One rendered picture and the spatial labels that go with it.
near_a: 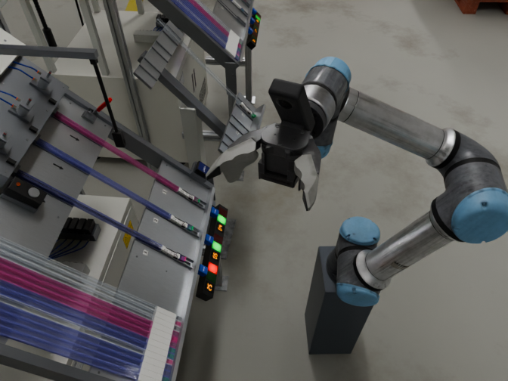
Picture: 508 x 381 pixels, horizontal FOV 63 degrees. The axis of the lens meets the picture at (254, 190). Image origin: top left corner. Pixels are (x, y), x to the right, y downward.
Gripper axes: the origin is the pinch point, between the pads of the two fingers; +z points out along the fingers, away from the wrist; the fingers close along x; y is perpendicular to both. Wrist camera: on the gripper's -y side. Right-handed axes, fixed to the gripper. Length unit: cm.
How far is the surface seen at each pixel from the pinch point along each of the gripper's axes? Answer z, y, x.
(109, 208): -31, 70, 75
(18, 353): 25, 38, 41
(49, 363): 23, 43, 37
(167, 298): -5, 59, 31
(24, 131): -12, 19, 66
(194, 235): -27, 61, 35
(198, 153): -69, 71, 60
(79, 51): -20, -1, 47
